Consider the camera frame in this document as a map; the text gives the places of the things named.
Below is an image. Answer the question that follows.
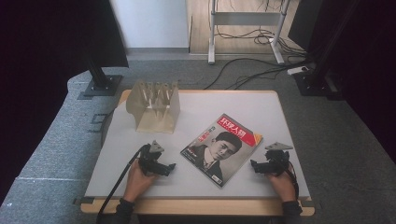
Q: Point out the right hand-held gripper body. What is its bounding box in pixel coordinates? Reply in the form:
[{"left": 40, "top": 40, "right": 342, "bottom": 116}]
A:
[{"left": 263, "top": 141, "right": 294, "bottom": 175}]

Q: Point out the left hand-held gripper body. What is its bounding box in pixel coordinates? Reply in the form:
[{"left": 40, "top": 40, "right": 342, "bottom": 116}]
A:
[{"left": 138, "top": 140, "right": 166, "bottom": 175}]

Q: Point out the person's right hand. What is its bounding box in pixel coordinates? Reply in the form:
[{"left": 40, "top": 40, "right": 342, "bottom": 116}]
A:
[{"left": 266, "top": 163, "right": 297, "bottom": 203}]

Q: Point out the person's left hand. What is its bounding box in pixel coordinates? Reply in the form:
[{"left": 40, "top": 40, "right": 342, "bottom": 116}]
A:
[{"left": 123, "top": 160, "right": 157, "bottom": 203}]

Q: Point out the wooden slotted file rack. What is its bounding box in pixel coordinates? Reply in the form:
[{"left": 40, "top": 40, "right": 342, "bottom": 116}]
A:
[{"left": 125, "top": 79, "right": 182, "bottom": 135}]

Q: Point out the magazine with portrait cover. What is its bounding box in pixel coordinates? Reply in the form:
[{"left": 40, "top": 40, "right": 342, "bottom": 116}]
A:
[{"left": 179, "top": 113, "right": 264, "bottom": 189}]

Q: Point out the white power strip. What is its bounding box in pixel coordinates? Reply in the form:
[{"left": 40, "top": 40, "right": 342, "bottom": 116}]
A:
[{"left": 286, "top": 65, "right": 310, "bottom": 76}]

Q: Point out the black curtain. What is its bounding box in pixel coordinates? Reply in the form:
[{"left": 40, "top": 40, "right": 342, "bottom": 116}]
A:
[
  {"left": 288, "top": 0, "right": 396, "bottom": 157},
  {"left": 0, "top": 0, "right": 130, "bottom": 206}
]

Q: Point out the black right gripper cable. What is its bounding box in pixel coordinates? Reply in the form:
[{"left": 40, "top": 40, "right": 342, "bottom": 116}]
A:
[{"left": 287, "top": 161, "right": 301, "bottom": 201}]

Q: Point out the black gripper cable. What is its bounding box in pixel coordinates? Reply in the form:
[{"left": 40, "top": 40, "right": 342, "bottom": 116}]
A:
[
  {"left": 95, "top": 143, "right": 150, "bottom": 224},
  {"left": 287, "top": 161, "right": 301, "bottom": 201}
]

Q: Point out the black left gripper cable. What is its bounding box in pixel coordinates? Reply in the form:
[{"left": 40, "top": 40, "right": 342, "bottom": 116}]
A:
[{"left": 95, "top": 143, "right": 150, "bottom": 224}]

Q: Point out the black stand with base plate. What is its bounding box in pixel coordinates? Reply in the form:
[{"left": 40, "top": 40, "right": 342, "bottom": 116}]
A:
[
  {"left": 293, "top": 0, "right": 362, "bottom": 98},
  {"left": 82, "top": 57, "right": 124, "bottom": 98}
]

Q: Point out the long black floor cable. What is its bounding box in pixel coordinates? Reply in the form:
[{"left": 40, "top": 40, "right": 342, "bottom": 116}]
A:
[{"left": 203, "top": 57, "right": 309, "bottom": 91}]

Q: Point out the tangle of black floor cables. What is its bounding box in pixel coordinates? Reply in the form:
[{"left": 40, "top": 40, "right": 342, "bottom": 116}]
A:
[{"left": 214, "top": 0, "right": 309, "bottom": 60}]

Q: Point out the grey metal desk frame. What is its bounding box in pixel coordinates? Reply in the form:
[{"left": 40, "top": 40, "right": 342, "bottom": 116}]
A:
[{"left": 207, "top": 0, "right": 292, "bottom": 65}]

